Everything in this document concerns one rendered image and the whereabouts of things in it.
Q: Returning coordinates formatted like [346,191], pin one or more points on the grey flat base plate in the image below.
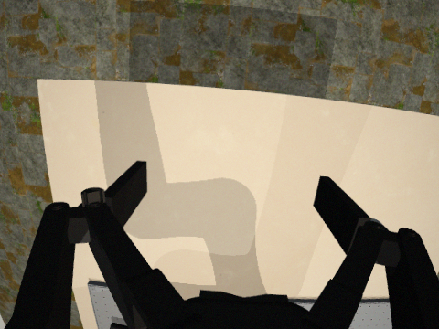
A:
[371,314]

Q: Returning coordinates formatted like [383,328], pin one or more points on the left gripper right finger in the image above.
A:
[413,285]

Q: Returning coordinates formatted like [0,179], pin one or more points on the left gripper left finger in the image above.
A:
[145,297]

